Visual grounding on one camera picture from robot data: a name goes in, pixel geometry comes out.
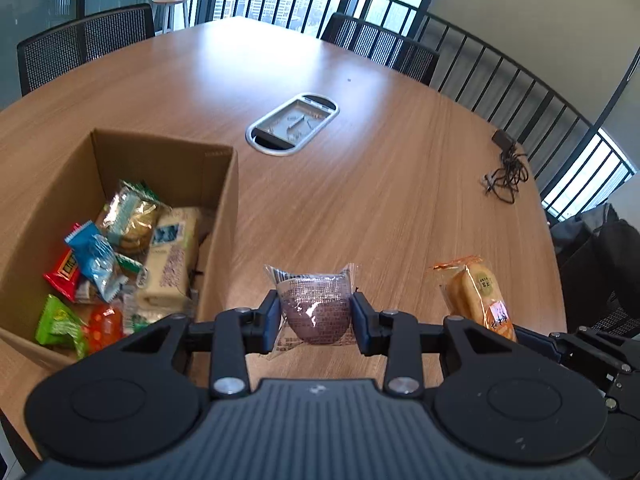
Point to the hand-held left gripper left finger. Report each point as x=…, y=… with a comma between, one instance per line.
x=272, y=317

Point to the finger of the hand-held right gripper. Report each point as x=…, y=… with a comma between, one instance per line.
x=540, y=344

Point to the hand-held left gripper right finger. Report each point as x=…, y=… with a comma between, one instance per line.
x=362, y=320

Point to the purple brown cake packet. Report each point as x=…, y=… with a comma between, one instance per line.
x=312, y=305

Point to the long orange cake packet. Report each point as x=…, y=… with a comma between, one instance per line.
x=475, y=290

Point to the large white bread packet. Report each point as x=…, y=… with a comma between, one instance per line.
x=167, y=260

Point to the clear white cracker packet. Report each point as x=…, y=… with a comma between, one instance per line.
x=137, y=315

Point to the thin green strip packet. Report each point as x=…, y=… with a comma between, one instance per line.
x=130, y=264

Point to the orange snack packet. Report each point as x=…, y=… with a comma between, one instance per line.
x=105, y=325

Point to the clear cookie packet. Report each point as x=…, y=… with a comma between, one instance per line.
x=130, y=220

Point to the small dark green snack packet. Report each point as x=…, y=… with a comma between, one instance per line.
x=147, y=192

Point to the small blue snack packet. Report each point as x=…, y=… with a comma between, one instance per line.
x=95, y=260

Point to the cardboard box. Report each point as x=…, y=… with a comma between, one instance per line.
x=150, y=155

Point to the red candy packet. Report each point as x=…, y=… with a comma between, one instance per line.
x=62, y=275

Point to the black mesh office chair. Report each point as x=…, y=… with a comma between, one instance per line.
x=370, y=40
x=117, y=30
x=622, y=317
x=50, y=60

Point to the black backpack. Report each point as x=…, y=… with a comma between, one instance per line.
x=600, y=260

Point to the white round stool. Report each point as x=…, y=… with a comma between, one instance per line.
x=170, y=0

